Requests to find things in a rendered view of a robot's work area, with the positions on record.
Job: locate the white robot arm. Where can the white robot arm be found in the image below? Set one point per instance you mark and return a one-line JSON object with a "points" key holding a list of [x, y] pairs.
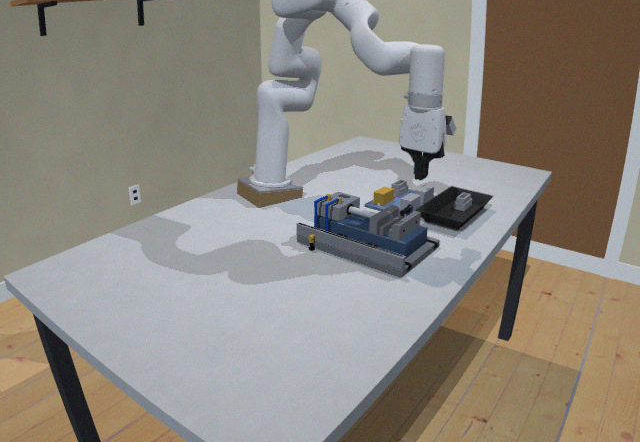
{"points": [[425, 63]]}

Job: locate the grey long flat bar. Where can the grey long flat bar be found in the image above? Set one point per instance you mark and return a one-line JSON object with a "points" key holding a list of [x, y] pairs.
{"points": [[384, 229]]}

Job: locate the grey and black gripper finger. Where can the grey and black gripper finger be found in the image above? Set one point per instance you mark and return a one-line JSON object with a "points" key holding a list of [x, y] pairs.
{"points": [[426, 158], [416, 158]]}

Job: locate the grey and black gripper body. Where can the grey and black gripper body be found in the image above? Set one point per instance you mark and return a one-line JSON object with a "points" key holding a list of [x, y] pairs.
{"points": [[422, 130]]}

